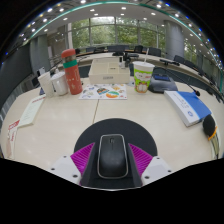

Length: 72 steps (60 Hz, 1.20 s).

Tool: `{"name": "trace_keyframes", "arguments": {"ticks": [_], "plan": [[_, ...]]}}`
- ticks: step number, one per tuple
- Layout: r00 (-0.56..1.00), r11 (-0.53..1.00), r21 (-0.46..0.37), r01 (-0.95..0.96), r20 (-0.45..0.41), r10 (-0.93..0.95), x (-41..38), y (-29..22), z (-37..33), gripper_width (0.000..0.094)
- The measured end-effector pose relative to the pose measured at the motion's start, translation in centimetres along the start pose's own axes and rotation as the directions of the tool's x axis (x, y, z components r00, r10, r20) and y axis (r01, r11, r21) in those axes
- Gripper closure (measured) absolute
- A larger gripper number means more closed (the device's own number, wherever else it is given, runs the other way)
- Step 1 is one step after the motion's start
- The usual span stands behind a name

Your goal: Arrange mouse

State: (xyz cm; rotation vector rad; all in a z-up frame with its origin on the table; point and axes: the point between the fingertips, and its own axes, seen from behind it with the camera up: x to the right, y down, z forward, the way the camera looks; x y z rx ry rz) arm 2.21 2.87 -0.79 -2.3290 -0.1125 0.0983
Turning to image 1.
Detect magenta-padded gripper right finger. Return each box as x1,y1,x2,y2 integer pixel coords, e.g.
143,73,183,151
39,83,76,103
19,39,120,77
126,142,174,188

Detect black mouse pad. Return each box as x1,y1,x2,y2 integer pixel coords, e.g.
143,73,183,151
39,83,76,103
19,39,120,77
73,117,158,158

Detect white lidded mug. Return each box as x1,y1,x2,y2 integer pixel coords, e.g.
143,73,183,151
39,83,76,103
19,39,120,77
50,71,70,97

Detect colourful printed sheet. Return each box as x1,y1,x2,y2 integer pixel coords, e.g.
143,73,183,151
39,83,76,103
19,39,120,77
78,83,128,101

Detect black chairs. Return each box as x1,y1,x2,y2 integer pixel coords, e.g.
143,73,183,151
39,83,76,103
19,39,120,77
74,44,224,101

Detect black computer mouse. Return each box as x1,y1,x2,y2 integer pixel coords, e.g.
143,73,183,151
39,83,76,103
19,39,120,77
96,133,129,180

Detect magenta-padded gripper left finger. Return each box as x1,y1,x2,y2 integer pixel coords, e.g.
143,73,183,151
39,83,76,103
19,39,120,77
49,142,101,188

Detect black conference desk unit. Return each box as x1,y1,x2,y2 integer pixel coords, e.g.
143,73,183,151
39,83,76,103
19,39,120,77
148,73,179,94

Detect white paper document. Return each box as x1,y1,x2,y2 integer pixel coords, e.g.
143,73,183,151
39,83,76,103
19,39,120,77
17,94,47,129

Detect white and blue book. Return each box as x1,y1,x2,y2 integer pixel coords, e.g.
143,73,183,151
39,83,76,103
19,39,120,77
163,90,213,128

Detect red and white booklet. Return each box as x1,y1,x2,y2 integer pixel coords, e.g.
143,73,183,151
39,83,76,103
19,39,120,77
5,119,21,160

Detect red bottle with green band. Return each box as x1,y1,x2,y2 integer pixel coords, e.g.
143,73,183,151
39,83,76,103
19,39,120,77
60,48,84,96

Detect white cardboard box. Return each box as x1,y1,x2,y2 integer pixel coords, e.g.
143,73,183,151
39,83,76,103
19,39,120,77
88,57,131,85

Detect ceiling lights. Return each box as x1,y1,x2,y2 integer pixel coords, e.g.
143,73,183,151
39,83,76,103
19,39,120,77
1,0,223,68

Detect white paper cup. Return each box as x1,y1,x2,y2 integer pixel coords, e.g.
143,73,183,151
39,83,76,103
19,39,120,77
37,71,56,99

